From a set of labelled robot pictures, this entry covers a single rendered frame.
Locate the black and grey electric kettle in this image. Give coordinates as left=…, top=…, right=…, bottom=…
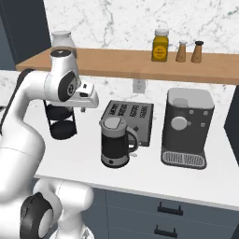
left=99, top=116, right=140, bottom=169

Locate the wooden shaker with white cap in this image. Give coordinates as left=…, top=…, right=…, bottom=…
left=175, top=39, right=188, bottom=63

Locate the white wall outlet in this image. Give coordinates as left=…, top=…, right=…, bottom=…
left=132, top=77, right=147, bottom=94

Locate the grey four-slot toaster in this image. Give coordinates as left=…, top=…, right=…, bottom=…
left=100, top=99, right=155, bottom=148

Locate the black drawer handle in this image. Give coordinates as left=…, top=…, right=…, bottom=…
left=156, top=201, right=184, bottom=217
left=153, top=224, right=178, bottom=239

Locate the dark blue cupboard door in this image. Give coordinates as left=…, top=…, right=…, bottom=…
left=81, top=187, right=108, bottom=239

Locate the dark blue drawer front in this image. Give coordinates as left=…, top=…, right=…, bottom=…
left=106, top=205, right=239, bottom=239
left=105, top=189, right=239, bottom=231

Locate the dark grey coffee machine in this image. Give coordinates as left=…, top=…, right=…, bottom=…
left=160, top=87, right=216, bottom=170

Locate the dark blue wall cupboard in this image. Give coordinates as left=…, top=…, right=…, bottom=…
left=0, top=0, right=52, bottom=72

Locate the wooden wall shelf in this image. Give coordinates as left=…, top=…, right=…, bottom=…
left=15, top=47, right=239, bottom=86

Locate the clear glass jar with lid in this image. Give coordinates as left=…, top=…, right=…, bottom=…
left=50, top=30, right=77, bottom=61

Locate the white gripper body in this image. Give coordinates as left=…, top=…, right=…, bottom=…
left=73, top=91, right=100, bottom=109

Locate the wooden shaker with black cap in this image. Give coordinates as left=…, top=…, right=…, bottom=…
left=190, top=40, right=205, bottom=64

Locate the black wire stand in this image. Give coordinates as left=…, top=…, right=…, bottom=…
left=43, top=99, right=78, bottom=141

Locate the yellow jar with silver lid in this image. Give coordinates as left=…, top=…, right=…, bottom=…
left=151, top=28, right=170, bottom=63

